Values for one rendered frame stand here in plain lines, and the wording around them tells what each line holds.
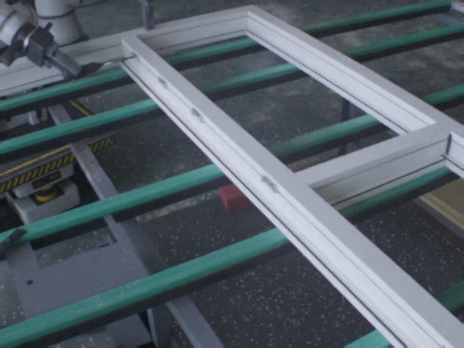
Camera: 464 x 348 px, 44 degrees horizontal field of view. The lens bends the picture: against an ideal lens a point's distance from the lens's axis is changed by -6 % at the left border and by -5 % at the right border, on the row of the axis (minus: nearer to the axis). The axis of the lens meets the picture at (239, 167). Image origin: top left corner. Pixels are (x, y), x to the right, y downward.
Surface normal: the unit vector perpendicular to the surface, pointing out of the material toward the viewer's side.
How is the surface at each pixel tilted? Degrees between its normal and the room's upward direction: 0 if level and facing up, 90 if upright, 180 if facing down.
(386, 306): 90
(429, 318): 0
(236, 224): 0
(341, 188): 90
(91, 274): 0
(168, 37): 90
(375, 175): 90
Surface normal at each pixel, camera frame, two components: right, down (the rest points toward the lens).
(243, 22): 0.50, 0.48
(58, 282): -0.01, -0.83
